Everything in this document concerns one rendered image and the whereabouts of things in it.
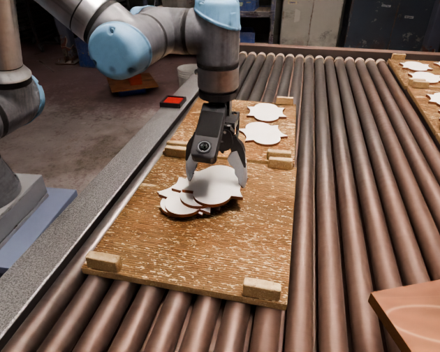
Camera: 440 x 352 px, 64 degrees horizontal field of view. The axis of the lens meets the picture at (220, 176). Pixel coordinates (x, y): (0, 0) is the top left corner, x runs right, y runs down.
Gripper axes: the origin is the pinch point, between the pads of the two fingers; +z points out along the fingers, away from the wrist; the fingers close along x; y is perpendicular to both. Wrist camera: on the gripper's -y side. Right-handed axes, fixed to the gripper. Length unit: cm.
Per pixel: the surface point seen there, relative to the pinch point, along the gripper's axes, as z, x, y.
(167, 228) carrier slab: 3.9, 7.0, -11.2
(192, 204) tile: 0.6, 3.1, -7.1
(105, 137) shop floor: 98, 142, 187
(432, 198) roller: 5.9, -47.7, 13.4
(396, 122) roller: 6, -48, 56
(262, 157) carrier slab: 3.9, -8.0, 20.1
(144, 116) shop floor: 98, 125, 237
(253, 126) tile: 3.0, -3.4, 36.8
